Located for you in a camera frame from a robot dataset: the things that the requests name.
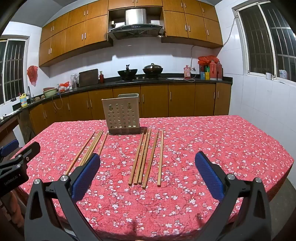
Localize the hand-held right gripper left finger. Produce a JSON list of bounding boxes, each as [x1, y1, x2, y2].
[[24, 153, 101, 241]]

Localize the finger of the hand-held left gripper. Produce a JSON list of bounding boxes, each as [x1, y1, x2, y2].
[[0, 139, 19, 161], [0, 141, 41, 171]]

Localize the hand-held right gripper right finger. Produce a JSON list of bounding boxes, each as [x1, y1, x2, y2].
[[195, 151, 273, 241]]

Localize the wooden chopstick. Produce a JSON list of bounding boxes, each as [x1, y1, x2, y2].
[[157, 129, 164, 187], [65, 132, 96, 175], [79, 130, 102, 166], [134, 129, 149, 185], [138, 129, 152, 185], [128, 133, 146, 185], [98, 133, 108, 156], [142, 131, 159, 188], [82, 130, 104, 166]]

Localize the beige perforated chopstick holder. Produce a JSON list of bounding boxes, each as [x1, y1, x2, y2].
[[102, 93, 142, 135]]

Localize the person's left hand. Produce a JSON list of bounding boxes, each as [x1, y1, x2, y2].
[[0, 191, 25, 224]]

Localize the red floral tablecloth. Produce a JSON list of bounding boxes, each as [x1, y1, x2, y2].
[[17, 115, 295, 241]]

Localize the green basin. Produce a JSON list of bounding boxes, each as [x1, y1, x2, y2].
[[43, 87, 58, 97]]

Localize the crumpled red plastic bag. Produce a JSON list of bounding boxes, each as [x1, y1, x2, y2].
[[57, 81, 70, 92]]

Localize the hanging red plastic bag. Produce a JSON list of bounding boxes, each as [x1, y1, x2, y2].
[[26, 65, 38, 87]]

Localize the barred window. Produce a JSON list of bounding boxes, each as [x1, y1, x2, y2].
[[237, 2, 296, 81], [0, 37, 28, 106]]

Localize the wooden base cabinets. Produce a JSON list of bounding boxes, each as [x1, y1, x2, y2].
[[29, 82, 232, 135]]

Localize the clear plastic bag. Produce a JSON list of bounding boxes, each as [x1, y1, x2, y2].
[[70, 73, 80, 89]]

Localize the dark cutting board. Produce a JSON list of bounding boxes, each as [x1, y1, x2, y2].
[[78, 69, 100, 88]]

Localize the black kitchen countertop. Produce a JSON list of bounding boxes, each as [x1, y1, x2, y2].
[[0, 76, 233, 127]]

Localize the large red plastic bag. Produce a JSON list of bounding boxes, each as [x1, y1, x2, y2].
[[197, 55, 220, 67]]

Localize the black wok with lid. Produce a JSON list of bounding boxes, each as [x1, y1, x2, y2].
[[142, 63, 164, 78]]

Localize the steel range hood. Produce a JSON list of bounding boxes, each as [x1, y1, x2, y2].
[[107, 9, 165, 40]]

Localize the wooden wall cabinet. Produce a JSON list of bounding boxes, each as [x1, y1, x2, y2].
[[161, 0, 223, 49], [38, 0, 109, 67]]

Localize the white wall cable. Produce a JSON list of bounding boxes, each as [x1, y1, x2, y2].
[[191, 16, 239, 73]]

